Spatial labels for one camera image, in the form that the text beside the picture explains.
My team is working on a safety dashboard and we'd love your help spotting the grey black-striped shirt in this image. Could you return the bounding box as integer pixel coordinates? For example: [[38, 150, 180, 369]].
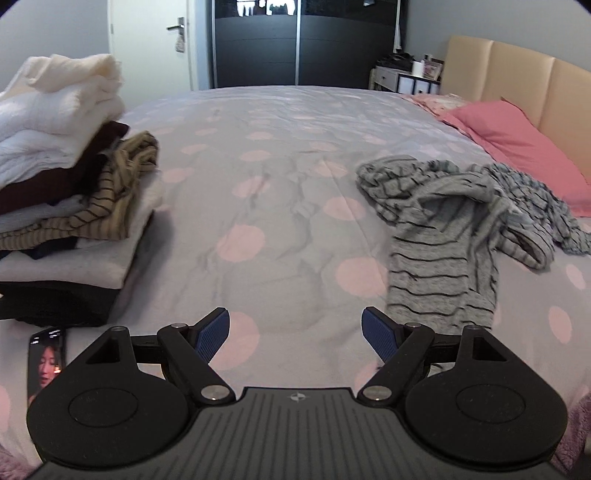
[[356, 157, 554, 334]]

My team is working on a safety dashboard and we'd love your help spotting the grey pink-dotted duvet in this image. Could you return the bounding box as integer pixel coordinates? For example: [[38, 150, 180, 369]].
[[0, 85, 591, 476]]

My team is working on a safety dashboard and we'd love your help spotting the light grey folded sweater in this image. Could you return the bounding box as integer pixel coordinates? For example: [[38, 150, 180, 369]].
[[1, 172, 164, 289]]

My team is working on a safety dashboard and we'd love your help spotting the black folded garment bottom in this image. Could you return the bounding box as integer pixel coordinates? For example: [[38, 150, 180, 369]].
[[0, 214, 157, 328]]

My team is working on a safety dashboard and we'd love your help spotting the smartphone with lit screen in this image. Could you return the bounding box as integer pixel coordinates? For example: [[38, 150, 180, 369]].
[[27, 328, 66, 406]]

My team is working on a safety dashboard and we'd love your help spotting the olive black-striped garment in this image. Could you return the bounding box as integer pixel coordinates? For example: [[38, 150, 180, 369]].
[[1, 131, 159, 251]]

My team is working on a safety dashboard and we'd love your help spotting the purple fuzzy rug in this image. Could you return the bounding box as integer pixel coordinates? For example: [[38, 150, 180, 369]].
[[551, 393, 591, 474]]

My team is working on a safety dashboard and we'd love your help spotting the grey checked crumpled garment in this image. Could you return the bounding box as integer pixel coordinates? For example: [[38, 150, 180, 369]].
[[482, 163, 590, 255]]

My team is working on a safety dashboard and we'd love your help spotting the dark maroon folded garment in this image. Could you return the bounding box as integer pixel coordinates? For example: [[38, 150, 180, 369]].
[[0, 121, 129, 214]]

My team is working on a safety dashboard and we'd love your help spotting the floral pink pillow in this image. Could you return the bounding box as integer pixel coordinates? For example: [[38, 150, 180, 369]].
[[402, 94, 469, 117]]

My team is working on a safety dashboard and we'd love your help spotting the white folded fleece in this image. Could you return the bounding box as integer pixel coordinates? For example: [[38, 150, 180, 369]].
[[1, 76, 124, 187]]

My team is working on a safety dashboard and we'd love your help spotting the white bedside cabinet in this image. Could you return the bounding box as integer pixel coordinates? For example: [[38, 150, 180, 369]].
[[369, 51, 445, 95]]

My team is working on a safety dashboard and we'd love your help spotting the cream folded knit top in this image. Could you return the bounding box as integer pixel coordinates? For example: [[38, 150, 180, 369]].
[[14, 54, 121, 93]]

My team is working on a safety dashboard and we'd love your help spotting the beige padded headboard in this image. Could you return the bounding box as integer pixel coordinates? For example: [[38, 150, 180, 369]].
[[440, 35, 591, 178]]

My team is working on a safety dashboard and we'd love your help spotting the black sliding wardrobe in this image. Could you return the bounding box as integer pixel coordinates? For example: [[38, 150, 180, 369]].
[[211, 0, 409, 89]]

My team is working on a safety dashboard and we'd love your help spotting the white door with handle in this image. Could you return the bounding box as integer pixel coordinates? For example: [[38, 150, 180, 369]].
[[108, 0, 193, 109]]

